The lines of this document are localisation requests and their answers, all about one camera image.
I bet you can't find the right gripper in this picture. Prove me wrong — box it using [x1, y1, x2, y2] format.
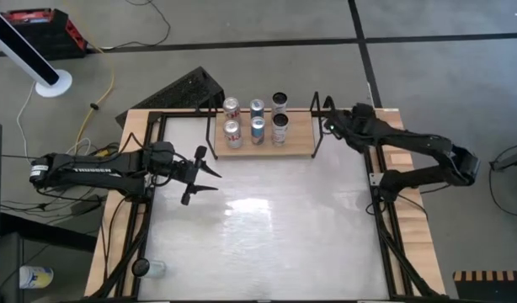
[323, 103, 376, 148]

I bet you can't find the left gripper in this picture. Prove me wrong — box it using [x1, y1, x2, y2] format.
[170, 146, 223, 206]

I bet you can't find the silver Diet Coke can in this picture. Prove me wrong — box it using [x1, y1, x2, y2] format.
[222, 119, 243, 150]
[222, 96, 243, 123]

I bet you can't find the Red Bull Sugarfree can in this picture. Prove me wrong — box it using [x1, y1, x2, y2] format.
[249, 98, 266, 120]
[250, 116, 266, 146]

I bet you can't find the Celsius Peach Vibe can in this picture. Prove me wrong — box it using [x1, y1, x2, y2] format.
[271, 112, 290, 147]

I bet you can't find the Celsius can orange script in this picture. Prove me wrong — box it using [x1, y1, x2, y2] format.
[271, 91, 289, 115]

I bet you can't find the black perforated metal panel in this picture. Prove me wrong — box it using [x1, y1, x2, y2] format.
[115, 66, 226, 129]

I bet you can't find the white glossy table mat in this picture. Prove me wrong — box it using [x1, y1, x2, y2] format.
[136, 115, 391, 301]

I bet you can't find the grey stand leg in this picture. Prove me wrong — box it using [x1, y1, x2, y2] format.
[488, 147, 517, 173]

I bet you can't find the black desk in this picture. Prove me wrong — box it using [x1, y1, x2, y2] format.
[0, 212, 99, 303]

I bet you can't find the white black pole stand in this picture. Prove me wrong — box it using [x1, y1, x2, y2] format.
[0, 3, 73, 98]

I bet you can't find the white yellow blue canister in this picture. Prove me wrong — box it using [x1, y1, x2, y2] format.
[18, 264, 56, 290]

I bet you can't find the red black tool case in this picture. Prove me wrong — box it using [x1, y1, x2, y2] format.
[0, 8, 90, 61]

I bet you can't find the black box striped rim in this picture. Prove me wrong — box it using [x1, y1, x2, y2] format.
[451, 269, 517, 303]

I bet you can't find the wooden shelf black metal frame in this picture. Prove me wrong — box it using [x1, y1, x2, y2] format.
[205, 91, 338, 161]

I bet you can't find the black table frame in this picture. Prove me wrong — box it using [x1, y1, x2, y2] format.
[89, 108, 444, 303]

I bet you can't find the yellow cable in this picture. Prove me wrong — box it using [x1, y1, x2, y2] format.
[62, 0, 116, 136]

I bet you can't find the black cable loop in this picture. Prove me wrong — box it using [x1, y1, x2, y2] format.
[488, 142, 517, 203]

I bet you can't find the black floor cable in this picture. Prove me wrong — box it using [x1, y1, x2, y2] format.
[88, 0, 172, 54]

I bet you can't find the white cable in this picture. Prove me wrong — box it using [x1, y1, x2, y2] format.
[15, 82, 53, 170]

